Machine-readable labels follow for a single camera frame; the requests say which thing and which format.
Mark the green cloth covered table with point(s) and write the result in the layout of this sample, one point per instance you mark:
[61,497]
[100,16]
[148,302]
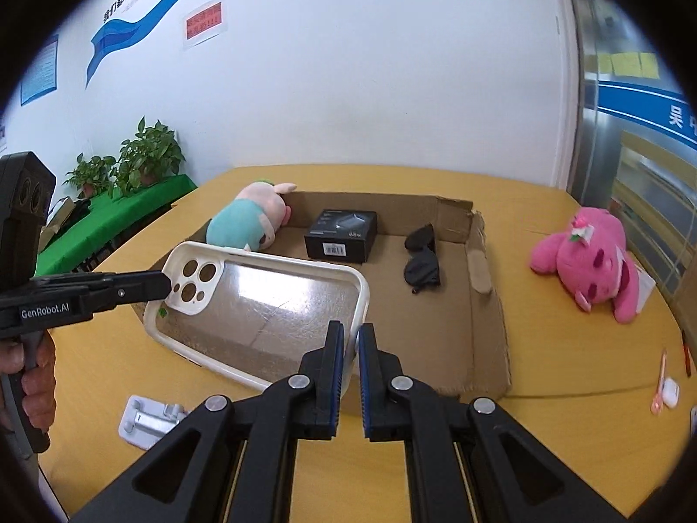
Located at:
[109,220]

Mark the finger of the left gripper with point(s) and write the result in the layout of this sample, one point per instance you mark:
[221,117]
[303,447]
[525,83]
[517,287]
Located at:
[137,287]

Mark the pink pen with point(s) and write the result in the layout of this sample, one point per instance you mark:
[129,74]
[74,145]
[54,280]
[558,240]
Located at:
[657,402]

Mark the white earbuds case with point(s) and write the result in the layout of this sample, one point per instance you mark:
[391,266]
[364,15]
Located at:
[670,393]

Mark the brown cardboard box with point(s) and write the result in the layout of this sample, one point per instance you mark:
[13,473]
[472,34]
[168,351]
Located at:
[452,337]

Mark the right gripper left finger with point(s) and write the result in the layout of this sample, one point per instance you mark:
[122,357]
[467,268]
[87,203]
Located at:
[232,461]

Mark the red wall notice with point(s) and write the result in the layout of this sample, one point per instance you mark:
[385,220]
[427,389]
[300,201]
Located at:
[205,23]

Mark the clear white phone case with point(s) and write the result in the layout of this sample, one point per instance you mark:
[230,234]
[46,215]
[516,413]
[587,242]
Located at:
[250,316]

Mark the pink bear plush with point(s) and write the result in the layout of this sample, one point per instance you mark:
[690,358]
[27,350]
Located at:
[590,259]

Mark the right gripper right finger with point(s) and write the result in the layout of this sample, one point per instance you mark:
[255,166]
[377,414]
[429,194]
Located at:
[468,462]

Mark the pig plush teal shirt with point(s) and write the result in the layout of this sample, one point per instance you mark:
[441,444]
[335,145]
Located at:
[251,221]

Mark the yellow sticky notes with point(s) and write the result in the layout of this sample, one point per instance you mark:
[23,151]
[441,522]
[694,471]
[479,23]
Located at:
[629,64]

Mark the black sunglasses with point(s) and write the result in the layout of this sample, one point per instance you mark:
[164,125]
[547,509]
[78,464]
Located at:
[423,269]

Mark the small potted plant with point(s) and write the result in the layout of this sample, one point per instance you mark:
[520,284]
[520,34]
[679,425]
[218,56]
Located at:
[91,176]

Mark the person left hand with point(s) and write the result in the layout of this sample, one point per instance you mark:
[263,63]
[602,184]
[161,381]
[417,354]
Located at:
[38,383]

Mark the white folding phone stand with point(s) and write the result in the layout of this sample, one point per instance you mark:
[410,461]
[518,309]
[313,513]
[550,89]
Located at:
[146,421]

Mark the black product box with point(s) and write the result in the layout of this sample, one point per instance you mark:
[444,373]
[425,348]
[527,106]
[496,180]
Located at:
[345,236]

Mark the potted green plant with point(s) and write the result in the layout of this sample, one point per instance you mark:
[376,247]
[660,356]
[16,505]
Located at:
[145,159]

